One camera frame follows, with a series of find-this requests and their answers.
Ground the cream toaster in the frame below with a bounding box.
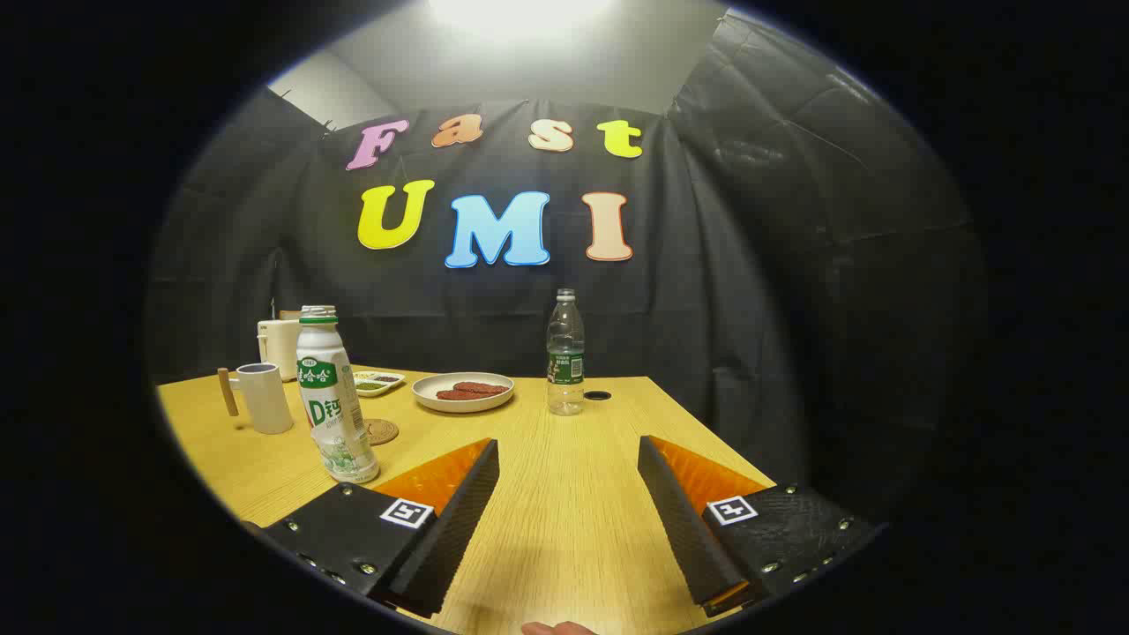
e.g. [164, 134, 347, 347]
[258, 310, 303, 382]

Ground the white round plate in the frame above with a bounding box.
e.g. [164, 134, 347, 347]
[412, 372, 516, 414]

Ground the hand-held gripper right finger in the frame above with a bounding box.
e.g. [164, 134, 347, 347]
[637, 435, 885, 618]

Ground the white cup wooden handle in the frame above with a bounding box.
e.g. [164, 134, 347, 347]
[218, 362, 295, 436]

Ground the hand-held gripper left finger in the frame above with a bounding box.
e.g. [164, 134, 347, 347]
[263, 438, 500, 619]

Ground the white juice bottle green label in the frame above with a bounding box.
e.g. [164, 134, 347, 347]
[295, 305, 381, 484]

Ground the clear plastic water bottle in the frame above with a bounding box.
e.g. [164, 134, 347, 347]
[546, 288, 586, 416]

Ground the black backdrop cloth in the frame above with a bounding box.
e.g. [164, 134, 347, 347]
[146, 9, 984, 521]

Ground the wooden table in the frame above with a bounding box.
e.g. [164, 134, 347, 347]
[157, 366, 777, 635]

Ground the white divided bean dish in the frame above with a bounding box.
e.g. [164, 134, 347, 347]
[353, 370, 406, 398]

